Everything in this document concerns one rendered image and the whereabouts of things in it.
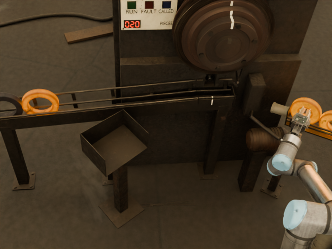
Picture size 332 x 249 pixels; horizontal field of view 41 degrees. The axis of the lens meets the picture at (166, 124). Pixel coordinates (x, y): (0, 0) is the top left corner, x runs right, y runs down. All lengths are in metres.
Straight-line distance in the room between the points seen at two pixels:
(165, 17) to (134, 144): 0.64
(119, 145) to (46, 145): 0.93
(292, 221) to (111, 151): 0.96
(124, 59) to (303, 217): 1.17
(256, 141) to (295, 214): 0.81
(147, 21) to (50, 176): 1.26
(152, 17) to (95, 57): 1.59
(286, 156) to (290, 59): 0.56
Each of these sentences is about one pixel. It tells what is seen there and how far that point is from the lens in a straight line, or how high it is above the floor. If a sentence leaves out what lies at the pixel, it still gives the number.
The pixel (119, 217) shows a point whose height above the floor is 0.01.
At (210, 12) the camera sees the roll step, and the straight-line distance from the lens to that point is 1.99.
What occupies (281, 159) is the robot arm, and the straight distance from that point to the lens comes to 2.18.
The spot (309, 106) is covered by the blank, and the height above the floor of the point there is 0.78.
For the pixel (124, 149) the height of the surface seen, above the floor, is 0.60.
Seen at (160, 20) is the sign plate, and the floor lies 1.11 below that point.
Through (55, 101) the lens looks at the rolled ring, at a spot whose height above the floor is 0.70.
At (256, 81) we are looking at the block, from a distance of 2.38.
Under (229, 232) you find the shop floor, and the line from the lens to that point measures 2.73.
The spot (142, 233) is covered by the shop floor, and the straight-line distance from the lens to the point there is 2.67.
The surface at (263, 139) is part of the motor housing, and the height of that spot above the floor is 0.52.
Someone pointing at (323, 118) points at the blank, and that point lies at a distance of 2.40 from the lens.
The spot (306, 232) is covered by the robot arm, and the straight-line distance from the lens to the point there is 1.80.
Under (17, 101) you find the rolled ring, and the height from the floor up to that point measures 0.71.
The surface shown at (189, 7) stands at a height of 1.27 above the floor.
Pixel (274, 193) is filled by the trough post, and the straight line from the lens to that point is 2.93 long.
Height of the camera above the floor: 2.37
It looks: 49 degrees down
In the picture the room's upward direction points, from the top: 5 degrees clockwise
